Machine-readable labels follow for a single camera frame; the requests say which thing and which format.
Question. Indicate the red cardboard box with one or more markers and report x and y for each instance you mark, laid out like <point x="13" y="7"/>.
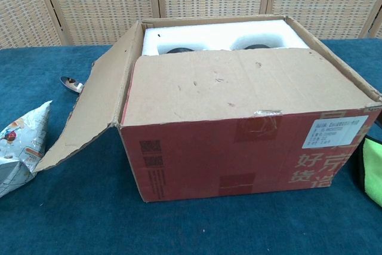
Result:
<point x="224" y="153"/>

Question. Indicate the large black bowl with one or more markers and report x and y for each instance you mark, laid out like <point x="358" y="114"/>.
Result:
<point x="179" y="51"/>

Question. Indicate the white foam insert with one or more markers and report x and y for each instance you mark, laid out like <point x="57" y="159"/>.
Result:
<point x="215" y="35"/>

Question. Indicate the crumpled white snack bag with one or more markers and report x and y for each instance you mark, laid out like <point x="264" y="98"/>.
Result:
<point x="21" y="147"/>

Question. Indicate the blue table carpet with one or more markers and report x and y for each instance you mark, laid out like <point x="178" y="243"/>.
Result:
<point x="74" y="222"/>

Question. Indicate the green cloth black trim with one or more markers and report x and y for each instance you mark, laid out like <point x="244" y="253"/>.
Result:
<point x="373" y="168"/>

